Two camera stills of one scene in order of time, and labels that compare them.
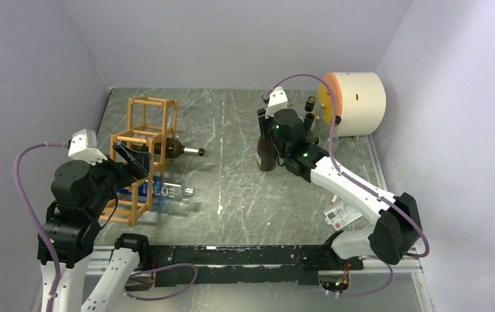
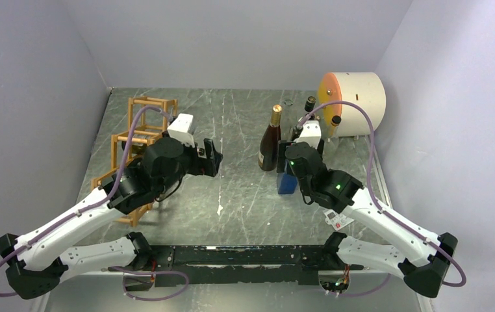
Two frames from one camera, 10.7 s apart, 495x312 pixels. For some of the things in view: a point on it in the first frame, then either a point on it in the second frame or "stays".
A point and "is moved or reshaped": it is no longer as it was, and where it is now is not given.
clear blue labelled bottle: [162, 188] is moved or reshaped
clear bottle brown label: [310, 103] stays
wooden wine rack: [152, 124] stays
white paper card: [342, 214] stays
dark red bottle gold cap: [266, 155] stays
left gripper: [134, 158] → [208, 165]
